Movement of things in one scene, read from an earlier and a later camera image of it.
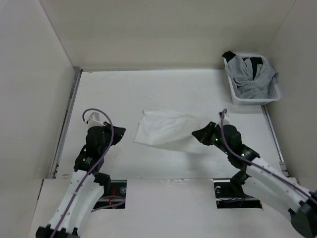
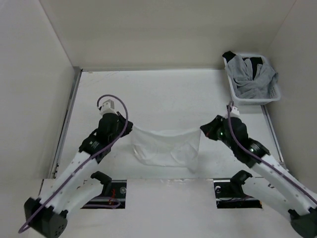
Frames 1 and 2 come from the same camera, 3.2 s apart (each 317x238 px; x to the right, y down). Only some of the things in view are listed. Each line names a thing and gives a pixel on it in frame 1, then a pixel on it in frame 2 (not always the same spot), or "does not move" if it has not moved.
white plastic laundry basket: (275, 94) does not move
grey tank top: (240, 71) does not move
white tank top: (165, 126) to (173, 148)
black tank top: (255, 61) does not move
